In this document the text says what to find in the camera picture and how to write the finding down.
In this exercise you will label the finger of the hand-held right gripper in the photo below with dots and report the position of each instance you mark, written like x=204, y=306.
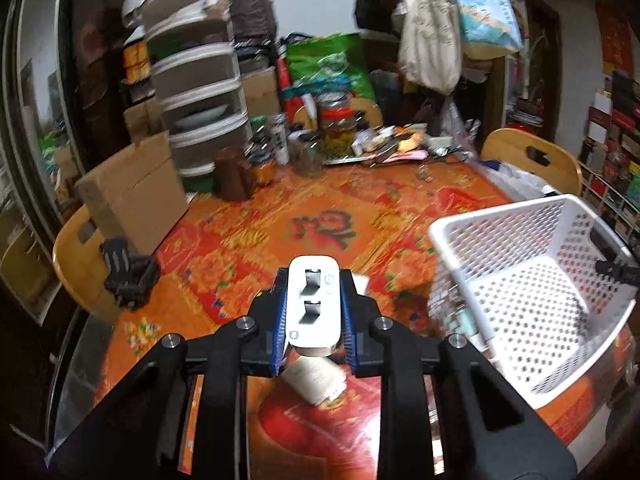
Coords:
x=620, y=270

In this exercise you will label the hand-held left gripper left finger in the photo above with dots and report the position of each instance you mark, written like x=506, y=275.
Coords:
x=280, y=320

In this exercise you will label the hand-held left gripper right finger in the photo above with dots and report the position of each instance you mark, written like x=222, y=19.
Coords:
x=348, y=330

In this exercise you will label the white power adapter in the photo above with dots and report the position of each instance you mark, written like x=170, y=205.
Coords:
x=312, y=305

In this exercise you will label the small white box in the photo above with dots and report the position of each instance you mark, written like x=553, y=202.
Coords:
x=312, y=382

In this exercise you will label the white perforated plastic basket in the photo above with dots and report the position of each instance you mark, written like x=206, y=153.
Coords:
x=525, y=310

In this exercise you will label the white cubby shelf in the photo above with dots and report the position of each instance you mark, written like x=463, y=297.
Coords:
x=610, y=200

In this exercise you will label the white plastic bag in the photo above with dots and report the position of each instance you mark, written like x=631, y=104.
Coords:
x=520, y=182

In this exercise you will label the small orange-filled jar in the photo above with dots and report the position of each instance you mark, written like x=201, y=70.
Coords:
x=261, y=172

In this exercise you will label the brown ceramic mug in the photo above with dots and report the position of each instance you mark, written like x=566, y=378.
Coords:
x=232, y=175

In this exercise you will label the stack of gift boxes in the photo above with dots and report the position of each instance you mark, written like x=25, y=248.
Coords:
x=620, y=110

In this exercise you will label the empty glass jar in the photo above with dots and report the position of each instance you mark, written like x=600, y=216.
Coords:
x=307, y=157

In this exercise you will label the white bottle with black label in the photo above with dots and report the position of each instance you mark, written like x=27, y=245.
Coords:
x=280, y=142

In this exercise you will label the glass jar of pickled fruit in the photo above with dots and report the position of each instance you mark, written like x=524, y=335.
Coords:
x=337, y=135

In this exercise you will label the brown cardboard box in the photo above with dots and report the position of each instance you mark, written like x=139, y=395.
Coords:
x=130, y=195

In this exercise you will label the clear plastic bag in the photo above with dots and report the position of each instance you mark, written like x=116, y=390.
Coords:
x=457, y=125

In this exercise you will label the potted plant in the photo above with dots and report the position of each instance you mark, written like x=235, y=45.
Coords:
x=537, y=65

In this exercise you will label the cardboard carton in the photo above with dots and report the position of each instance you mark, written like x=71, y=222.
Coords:
x=260, y=95

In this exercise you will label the green shopping bag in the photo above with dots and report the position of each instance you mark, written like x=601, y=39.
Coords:
x=325, y=60

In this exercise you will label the grey tiered storage rack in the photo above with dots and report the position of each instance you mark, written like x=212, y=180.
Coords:
x=200, y=65

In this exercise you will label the blue printed tote bag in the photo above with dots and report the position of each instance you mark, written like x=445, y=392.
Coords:
x=485, y=15

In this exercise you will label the beige canvas tote bag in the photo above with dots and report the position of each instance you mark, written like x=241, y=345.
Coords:
x=430, y=45

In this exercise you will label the orange boxes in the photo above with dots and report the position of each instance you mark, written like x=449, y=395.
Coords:
x=136, y=60

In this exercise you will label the black fabric bag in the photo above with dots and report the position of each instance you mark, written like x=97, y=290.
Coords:
x=250, y=5

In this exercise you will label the dark glass door cabinet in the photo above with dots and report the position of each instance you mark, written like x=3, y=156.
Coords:
x=30, y=110

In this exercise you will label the white round fan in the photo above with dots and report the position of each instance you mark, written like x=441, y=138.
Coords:
x=132, y=5

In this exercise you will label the black clamp mount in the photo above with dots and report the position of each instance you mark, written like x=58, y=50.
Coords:
x=130, y=275

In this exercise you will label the red wall scroll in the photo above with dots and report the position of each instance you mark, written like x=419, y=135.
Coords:
x=615, y=35

